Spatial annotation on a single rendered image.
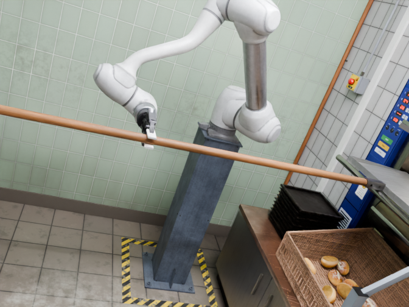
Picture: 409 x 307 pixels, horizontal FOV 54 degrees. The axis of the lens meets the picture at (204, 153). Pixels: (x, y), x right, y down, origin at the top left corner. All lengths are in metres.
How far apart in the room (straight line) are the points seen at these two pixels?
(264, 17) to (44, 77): 1.47
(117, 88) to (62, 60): 1.00
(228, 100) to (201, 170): 0.41
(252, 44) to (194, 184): 0.87
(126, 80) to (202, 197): 0.92
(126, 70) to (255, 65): 0.55
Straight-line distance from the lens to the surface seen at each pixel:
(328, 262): 2.27
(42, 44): 2.58
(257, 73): 1.81
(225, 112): 2.10
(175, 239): 2.42
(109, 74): 1.62
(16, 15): 2.58
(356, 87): 2.65
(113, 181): 2.88
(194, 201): 2.29
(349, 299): 1.55
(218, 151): 1.45
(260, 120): 1.96
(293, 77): 2.83
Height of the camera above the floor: 1.69
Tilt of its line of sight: 21 degrees down
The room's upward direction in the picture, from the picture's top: 20 degrees clockwise
